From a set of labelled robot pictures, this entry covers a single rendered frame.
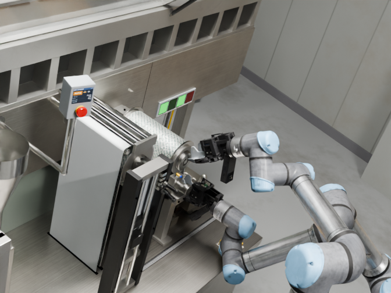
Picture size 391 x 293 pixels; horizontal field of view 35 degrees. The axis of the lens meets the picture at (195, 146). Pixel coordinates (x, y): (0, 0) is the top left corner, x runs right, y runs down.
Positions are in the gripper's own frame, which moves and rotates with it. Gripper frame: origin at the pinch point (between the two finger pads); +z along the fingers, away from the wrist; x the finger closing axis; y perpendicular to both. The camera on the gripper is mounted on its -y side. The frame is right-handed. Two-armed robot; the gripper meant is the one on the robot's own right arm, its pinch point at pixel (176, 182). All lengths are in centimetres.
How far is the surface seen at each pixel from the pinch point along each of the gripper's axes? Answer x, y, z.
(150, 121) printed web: 6.0, 22.3, 13.8
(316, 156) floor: -253, -109, 26
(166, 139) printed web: 9.0, 21.5, 3.8
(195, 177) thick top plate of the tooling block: -17.4, -6.0, 1.6
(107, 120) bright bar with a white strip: 35, 35, 11
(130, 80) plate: 2.0, 29.8, 30.1
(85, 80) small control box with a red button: 60, 62, 0
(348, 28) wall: -297, -20, 58
